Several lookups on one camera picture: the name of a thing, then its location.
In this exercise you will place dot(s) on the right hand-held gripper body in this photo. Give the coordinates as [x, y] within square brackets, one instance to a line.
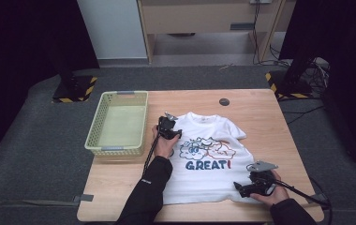
[262, 181]

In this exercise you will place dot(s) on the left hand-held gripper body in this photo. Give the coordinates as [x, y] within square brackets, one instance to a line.
[166, 128]

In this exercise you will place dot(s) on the white printed t-shirt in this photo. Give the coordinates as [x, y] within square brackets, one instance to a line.
[207, 181]

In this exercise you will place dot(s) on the person's left hand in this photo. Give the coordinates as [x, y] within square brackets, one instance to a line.
[163, 148]

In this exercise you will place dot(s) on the person's right hand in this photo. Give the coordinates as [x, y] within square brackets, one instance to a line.
[277, 195]

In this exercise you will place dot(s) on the pale green plastic basket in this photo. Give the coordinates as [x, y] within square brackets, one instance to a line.
[121, 125]

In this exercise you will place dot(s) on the dark round table grommet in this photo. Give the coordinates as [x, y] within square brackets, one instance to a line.
[224, 102]

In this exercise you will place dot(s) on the grey tape piece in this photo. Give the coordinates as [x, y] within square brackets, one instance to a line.
[84, 198]
[319, 197]

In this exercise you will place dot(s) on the hazard-striped black stand base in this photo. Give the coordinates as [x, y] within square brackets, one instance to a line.
[287, 89]
[74, 90]

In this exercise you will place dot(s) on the white cabinet panel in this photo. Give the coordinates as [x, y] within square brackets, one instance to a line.
[113, 28]

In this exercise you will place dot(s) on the black curtain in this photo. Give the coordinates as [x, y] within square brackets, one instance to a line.
[344, 37]
[26, 47]

